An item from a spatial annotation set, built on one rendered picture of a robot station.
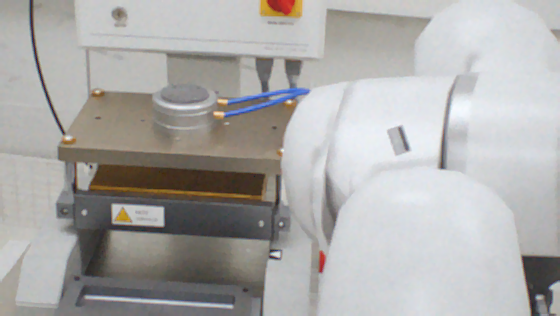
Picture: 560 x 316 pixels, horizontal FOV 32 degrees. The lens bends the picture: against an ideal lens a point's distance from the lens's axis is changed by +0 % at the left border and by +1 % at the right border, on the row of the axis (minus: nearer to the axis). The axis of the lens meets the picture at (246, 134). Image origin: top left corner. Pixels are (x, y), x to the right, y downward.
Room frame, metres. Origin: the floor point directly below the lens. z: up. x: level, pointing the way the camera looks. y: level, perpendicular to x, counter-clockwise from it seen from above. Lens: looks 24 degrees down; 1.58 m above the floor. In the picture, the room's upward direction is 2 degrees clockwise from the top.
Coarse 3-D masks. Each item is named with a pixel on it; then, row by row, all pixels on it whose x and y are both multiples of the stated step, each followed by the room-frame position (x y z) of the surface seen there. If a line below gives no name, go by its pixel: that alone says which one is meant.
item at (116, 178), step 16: (96, 176) 1.04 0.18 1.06; (112, 176) 1.04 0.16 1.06; (128, 176) 1.04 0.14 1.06; (144, 176) 1.04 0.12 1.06; (160, 176) 1.04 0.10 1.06; (176, 176) 1.04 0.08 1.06; (192, 176) 1.04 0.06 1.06; (208, 176) 1.04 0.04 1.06; (224, 176) 1.05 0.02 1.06; (240, 176) 1.05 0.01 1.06; (256, 176) 1.05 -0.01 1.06; (144, 192) 1.01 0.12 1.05; (160, 192) 1.01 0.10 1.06; (176, 192) 1.00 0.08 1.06; (192, 192) 1.00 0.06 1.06; (208, 192) 1.00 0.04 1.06; (224, 192) 1.00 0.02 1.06; (240, 192) 1.00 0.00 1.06; (256, 192) 1.01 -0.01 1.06
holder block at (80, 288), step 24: (72, 288) 0.89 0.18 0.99; (96, 288) 0.90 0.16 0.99; (120, 288) 0.90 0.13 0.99; (144, 288) 0.90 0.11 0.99; (168, 288) 0.90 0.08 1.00; (192, 288) 0.90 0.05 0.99; (216, 288) 0.90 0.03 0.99; (240, 288) 0.90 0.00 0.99; (72, 312) 0.85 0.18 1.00; (96, 312) 0.85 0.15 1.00; (120, 312) 0.85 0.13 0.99; (144, 312) 0.85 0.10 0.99; (168, 312) 0.87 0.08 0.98; (192, 312) 0.87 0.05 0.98; (216, 312) 0.88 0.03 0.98; (240, 312) 0.86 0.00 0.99
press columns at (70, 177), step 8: (64, 168) 1.02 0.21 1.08; (72, 168) 1.02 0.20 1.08; (96, 168) 1.17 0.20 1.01; (64, 176) 1.02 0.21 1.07; (72, 176) 1.02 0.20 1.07; (280, 176) 1.00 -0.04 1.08; (64, 184) 1.02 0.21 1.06; (72, 184) 1.02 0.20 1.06; (280, 184) 1.00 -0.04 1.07; (64, 192) 1.02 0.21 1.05; (72, 192) 1.02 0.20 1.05; (280, 192) 1.00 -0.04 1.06; (280, 200) 1.00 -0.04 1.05; (72, 224) 1.02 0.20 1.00; (280, 240) 1.00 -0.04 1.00
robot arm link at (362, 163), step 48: (336, 96) 0.54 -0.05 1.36; (384, 96) 0.53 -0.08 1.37; (432, 96) 0.52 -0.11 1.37; (288, 144) 0.54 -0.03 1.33; (336, 144) 0.51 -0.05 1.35; (384, 144) 0.50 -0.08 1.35; (432, 144) 0.49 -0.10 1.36; (288, 192) 0.53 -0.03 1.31; (336, 192) 0.49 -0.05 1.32; (384, 192) 0.43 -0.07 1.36; (432, 192) 0.42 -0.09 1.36; (480, 192) 0.43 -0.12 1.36; (336, 240) 0.43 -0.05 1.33; (384, 240) 0.41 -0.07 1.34; (432, 240) 0.40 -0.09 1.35; (480, 240) 0.40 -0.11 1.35; (336, 288) 0.41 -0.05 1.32; (384, 288) 0.39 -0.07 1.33; (432, 288) 0.38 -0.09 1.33; (480, 288) 0.39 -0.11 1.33
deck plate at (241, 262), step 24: (120, 240) 1.11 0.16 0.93; (144, 240) 1.11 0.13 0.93; (168, 240) 1.11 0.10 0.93; (192, 240) 1.11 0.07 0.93; (216, 240) 1.11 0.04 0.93; (240, 240) 1.12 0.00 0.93; (312, 240) 1.12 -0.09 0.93; (96, 264) 1.05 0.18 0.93; (120, 264) 1.05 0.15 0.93; (144, 264) 1.05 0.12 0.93; (168, 264) 1.05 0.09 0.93; (192, 264) 1.05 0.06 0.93; (216, 264) 1.05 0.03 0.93; (240, 264) 1.06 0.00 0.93; (264, 264) 1.06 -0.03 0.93; (312, 264) 1.06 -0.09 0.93; (264, 288) 1.00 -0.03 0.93; (312, 288) 1.01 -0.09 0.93; (312, 312) 0.95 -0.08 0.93
